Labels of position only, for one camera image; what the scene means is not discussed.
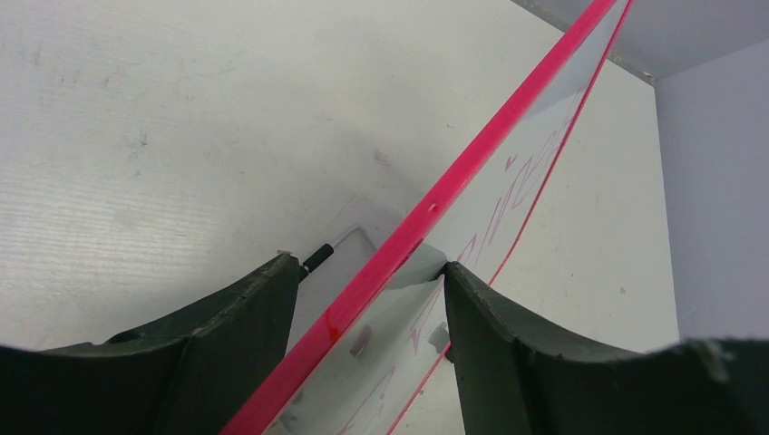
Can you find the pink framed whiteboard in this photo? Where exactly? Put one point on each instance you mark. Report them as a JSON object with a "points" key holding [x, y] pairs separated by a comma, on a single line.
{"points": [[359, 367]]}

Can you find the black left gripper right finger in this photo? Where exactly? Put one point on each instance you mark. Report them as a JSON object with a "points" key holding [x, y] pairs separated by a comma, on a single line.
{"points": [[519, 373]]}

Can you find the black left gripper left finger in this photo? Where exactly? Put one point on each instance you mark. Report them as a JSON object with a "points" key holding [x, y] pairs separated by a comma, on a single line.
{"points": [[187, 372]]}

